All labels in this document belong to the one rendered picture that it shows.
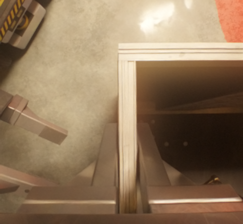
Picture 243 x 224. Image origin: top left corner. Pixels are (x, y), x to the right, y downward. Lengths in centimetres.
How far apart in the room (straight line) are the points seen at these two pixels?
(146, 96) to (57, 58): 58
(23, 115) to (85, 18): 92
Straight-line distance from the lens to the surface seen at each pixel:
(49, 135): 32
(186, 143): 92
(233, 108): 107
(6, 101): 30
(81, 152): 117
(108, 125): 15
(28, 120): 31
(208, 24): 124
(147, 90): 90
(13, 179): 24
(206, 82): 39
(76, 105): 111
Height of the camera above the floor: 107
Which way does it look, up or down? 85 degrees down
